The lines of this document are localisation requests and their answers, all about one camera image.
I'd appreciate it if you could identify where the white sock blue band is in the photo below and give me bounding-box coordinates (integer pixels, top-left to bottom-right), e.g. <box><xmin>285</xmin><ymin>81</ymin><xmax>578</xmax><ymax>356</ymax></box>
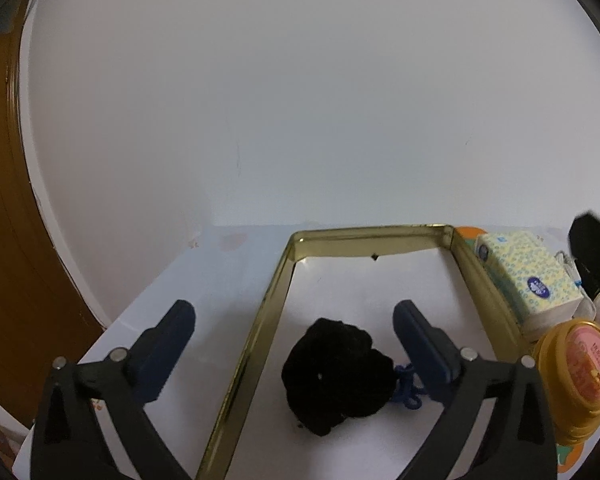
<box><xmin>555</xmin><ymin>250</ymin><xmax>596</xmax><ymax>321</ymax></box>

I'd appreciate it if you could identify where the yellow dotted tissue pack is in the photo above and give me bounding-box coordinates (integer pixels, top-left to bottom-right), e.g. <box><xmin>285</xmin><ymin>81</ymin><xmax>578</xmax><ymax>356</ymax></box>
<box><xmin>475</xmin><ymin>231</ymin><xmax>582</xmax><ymax>341</ymax></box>

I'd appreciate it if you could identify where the brown wooden door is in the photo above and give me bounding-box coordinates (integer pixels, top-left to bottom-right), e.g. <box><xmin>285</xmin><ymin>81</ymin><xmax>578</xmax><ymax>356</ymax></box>
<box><xmin>0</xmin><ymin>0</ymin><xmax>102</xmax><ymax>427</ymax></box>

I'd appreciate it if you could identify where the persimmon print tablecloth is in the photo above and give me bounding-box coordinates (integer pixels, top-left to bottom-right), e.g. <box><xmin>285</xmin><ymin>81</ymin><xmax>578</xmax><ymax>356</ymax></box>
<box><xmin>17</xmin><ymin>228</ymin><xmax>495</xmax><ymax>479</ymax></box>

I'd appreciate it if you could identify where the gold rectangular tin box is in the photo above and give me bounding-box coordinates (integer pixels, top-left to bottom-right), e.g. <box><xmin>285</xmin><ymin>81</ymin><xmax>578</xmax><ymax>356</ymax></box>
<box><xmin>197</xmin><ymin>224</ymin><xmax>529</xmax><ymax>479</ymax></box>

